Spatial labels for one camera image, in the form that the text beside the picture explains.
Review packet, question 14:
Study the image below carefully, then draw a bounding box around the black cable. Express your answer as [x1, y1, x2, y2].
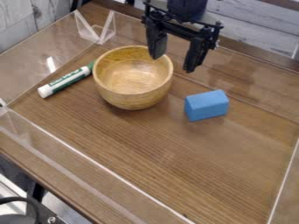
[0, 196, 41, 224]

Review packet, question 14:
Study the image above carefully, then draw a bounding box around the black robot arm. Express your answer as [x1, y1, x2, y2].
[141, 0, 224, 73]

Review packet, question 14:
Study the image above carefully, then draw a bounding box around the clear acrylic tray wall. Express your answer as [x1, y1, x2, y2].
[0, 4, 299, 224]

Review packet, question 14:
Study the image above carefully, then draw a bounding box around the blue foam block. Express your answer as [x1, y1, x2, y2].
[184, 90, 229, 122]

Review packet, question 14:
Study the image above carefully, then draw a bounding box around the green white marker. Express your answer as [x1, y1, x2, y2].
[37, 62, 94, 98]

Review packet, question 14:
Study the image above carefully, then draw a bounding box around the clear acrylic corner bracket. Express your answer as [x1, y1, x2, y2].
[73, 10, 116, 45]

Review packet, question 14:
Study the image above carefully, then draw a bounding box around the brown wooden bowl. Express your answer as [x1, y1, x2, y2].
[92, 45, 173, 110]

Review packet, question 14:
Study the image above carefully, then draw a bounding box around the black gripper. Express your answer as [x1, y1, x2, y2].
[141, 0, 224, 73]

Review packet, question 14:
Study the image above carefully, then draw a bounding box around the black metal table bracket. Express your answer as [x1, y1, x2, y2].
[26, 182, 68, 224]

